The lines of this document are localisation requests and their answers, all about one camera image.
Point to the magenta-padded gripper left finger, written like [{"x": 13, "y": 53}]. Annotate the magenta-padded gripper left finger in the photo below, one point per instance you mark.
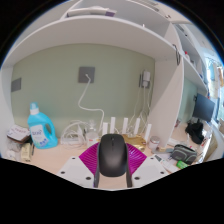
[{"x": 75, "y": 168}]

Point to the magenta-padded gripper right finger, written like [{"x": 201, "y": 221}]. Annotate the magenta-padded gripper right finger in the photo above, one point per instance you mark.
[{"x": 146, "y": 168}]

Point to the black computer mouse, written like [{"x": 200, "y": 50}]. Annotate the black computer mouse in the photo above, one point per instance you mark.
[{"x": 112, "y": 155}]

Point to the white remote control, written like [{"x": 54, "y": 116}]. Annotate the white remote control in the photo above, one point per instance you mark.
[{"x": 167, "y": 165}]

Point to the small round jar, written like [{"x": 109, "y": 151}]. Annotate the small round jar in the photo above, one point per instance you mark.
[{"x": 154, "y": 142}]

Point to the green pack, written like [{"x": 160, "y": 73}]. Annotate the green pack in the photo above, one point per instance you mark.
[{"x": 183, "y": 164}]

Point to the grey zip pouch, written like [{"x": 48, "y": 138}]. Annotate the grey zip pouch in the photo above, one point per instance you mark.
[{"x": 184, "y": 154}]

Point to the yellow small box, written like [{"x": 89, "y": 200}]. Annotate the yellow small box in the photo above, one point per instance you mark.
[{"x": 26, "y": 152}]

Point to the blue detergent bottle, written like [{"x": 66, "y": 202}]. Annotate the blue detergent bottle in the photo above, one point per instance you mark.
[{"x": 38, "y": 131}]

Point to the white router with antennas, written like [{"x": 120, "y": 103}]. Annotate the white router with antennas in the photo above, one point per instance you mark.
[{"x": 112, "y": 125}]

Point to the black bag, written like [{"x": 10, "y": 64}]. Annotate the black bag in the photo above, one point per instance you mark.
[{"x": 195, "y": 131}]

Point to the flat printed box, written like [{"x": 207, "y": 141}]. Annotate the flat printed box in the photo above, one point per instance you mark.
[{"x": 18, "y": 132}]

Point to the black monitor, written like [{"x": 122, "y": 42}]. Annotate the black monitor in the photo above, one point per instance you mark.
[{"x": 203, "y": 107}]

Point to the white shelf unit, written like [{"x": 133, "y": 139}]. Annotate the white shelf unit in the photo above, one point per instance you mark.
[{"x": 100, "y": 31}]

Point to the white wall charger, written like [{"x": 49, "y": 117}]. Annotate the white wall charger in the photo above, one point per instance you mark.
[{"x": 145, "y": 78}]

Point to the grey wall socket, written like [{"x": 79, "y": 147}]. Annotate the grey wall socket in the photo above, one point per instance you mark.
[{"x": 83, "y": 71}]

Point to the grey wall plate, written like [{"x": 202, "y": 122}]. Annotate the grey wall plate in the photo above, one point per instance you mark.
[{"x": 16, "y": 85}]

